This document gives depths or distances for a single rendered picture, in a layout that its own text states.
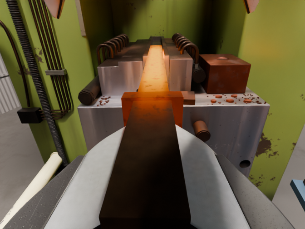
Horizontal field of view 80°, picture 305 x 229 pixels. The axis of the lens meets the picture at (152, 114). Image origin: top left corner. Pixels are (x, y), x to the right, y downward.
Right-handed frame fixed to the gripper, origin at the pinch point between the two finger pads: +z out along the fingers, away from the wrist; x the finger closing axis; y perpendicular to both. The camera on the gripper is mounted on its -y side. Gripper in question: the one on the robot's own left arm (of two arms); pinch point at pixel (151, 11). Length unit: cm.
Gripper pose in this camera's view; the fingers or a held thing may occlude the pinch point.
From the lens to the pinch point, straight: 17.1
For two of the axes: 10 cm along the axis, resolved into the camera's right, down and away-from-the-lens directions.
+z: 0.3, 5.4, 8.4
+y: -0.1, 8.4, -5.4
